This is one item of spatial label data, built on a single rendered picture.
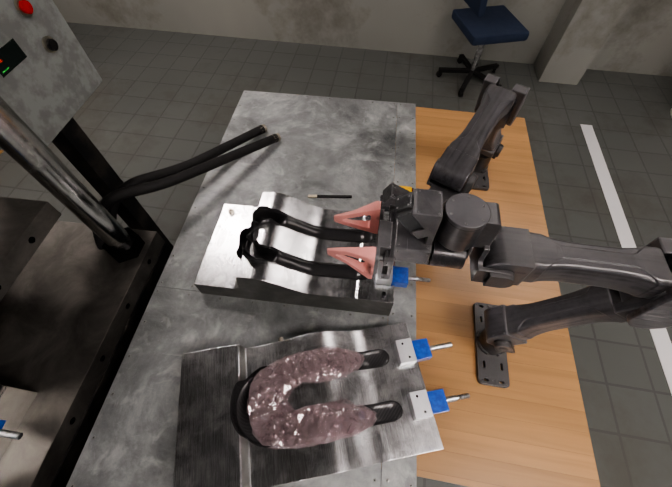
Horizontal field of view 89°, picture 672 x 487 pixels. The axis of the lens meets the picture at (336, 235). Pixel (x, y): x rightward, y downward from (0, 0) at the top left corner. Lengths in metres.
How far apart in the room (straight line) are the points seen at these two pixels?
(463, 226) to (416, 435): 0.49
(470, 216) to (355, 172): 0.75
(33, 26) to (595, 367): 2.31
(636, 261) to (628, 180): 2.30
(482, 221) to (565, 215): 2.01
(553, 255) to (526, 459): 0.51
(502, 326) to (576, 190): 1.92
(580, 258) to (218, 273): 0.76
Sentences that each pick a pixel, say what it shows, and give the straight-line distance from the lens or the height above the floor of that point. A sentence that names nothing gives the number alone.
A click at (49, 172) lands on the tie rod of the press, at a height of 1.13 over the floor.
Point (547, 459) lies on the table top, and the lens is 0.96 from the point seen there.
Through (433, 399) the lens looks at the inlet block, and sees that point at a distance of 0.81.
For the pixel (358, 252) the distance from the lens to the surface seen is 0.49.
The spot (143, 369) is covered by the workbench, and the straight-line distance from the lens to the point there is 0.98.
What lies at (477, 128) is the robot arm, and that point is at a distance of 0.78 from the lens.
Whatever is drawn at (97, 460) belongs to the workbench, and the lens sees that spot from 0.98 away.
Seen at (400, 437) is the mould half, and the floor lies 0.85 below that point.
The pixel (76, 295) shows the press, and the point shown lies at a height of 0.79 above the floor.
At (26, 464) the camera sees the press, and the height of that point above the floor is 0.79.
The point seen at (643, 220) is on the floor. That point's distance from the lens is 2.72.
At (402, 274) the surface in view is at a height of 0.90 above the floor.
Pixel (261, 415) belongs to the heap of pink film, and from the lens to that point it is 0.76.
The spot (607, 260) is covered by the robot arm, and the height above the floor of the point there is 1.23.
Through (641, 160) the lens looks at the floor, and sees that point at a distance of 3.12.
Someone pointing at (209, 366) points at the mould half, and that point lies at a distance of 0.80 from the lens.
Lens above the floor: 1.65
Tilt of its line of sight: 57 degrees down
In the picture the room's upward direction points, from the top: straight up
